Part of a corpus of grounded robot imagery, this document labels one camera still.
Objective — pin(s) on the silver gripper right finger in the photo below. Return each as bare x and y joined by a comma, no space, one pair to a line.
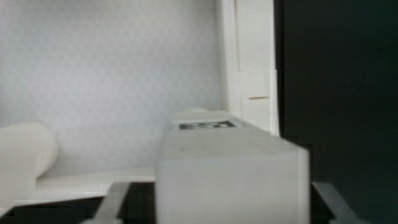
345,215

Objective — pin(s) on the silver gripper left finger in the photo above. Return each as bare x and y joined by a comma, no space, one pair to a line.
105,216

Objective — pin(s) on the white desk leg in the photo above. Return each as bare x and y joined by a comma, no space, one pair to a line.
29,150
231,173

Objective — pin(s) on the white desk top tray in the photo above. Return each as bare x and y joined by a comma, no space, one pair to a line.
109,63

